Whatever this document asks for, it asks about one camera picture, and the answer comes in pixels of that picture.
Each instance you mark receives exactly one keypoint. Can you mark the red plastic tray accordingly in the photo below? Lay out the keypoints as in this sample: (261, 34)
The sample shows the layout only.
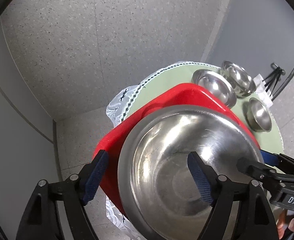
(182, 94)

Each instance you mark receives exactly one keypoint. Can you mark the large steel bowl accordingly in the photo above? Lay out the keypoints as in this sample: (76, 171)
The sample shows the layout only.
(157, 191)

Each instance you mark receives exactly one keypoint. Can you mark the black bag handles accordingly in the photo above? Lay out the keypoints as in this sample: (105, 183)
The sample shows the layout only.
(273, 78)

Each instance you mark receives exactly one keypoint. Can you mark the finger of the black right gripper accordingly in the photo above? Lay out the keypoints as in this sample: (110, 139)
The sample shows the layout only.
(281, 161)
(261, 172)

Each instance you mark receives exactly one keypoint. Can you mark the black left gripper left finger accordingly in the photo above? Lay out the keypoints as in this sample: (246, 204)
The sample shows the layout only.
(40, 219)

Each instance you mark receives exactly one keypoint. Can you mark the medium steel bowl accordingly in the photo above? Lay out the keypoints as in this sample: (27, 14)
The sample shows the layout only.
(215, 84)
(242, 84)

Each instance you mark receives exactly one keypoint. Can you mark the small steel bowl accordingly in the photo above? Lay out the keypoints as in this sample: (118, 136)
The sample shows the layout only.
(257, 116)

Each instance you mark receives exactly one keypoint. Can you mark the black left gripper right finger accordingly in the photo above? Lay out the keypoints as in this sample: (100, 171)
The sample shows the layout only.
(254, 219)

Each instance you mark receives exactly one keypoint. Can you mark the person's right hand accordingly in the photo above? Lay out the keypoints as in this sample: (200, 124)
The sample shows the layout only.
(283, 223)

